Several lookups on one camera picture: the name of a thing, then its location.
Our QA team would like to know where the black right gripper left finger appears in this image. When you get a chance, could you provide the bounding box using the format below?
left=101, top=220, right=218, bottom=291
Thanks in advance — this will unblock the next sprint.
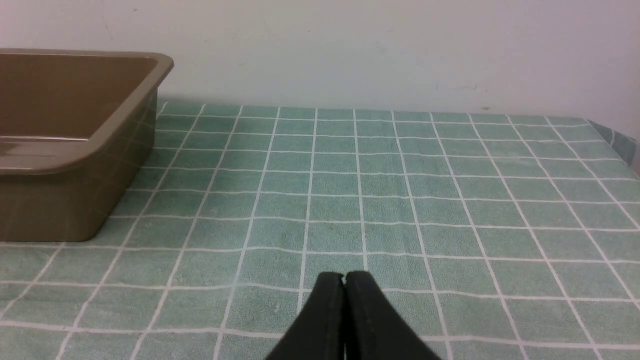
left=266, top=272, right=345, bottom=360

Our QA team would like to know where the olive plastic storage bin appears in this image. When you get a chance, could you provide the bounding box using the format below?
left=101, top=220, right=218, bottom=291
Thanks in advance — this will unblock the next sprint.
left=0, top=48, right=174, bottom=242

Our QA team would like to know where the green checkered tablecloth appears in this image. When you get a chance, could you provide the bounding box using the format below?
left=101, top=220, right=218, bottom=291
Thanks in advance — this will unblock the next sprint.
left=1, top=102, right=640, bottom=360

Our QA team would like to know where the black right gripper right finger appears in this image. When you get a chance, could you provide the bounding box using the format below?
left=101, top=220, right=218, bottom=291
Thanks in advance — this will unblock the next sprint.
left=345, top=271, right=440, bottom=360

